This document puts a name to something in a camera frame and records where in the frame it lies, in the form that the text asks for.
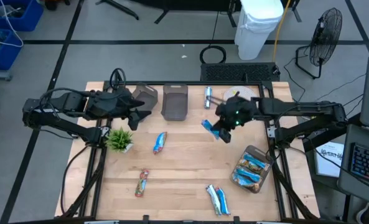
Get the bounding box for grey side desk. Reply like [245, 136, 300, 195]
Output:
[337, 123, 369, 208]

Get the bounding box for red Chewy granola bar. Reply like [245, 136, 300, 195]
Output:
[152, 131, 168, 156]

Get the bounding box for white paper sheet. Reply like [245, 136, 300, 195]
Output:
[314, 141, 344, 179]

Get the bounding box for silver blue granola bar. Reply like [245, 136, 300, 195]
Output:
[203, 86, 213, 110]

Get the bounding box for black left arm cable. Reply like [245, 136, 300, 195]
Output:
[38, 86, 90, 122]

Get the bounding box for black perforated metal box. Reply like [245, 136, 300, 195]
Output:
[200, 62, 281, 83]

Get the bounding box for yellow cable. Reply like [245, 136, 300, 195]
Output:
[271, 0, 293, 63]

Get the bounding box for white trash bin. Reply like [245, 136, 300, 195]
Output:
[233, 0, 285, 62]

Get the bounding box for black floor fan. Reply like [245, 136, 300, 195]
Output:
[294, 7, 343, 80]

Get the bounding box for black keyboard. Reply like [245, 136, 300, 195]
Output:
[349, 142, 369, 188]

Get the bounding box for blue storage crate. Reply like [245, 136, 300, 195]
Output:
[0, 27, 24, 71]
[0, 0, 44, 32]

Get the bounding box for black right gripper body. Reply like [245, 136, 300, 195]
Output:
[215, 95, 259, 131]

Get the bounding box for red and blue granola bar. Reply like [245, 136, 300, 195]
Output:
[134, 169, 150, 198]

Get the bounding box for green plant in white pot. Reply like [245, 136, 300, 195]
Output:
[105, 126, 134, 154]

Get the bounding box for grey translucent plastic bin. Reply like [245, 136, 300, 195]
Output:
[131, 82, 159, 112]
[229, 144, 274, 195]
[161, 83, 189, 122]

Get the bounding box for coiled black cable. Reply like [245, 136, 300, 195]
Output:
[199, 44, 228, 65]

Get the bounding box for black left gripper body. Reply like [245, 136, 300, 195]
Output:
[86, 88, 136, 121]

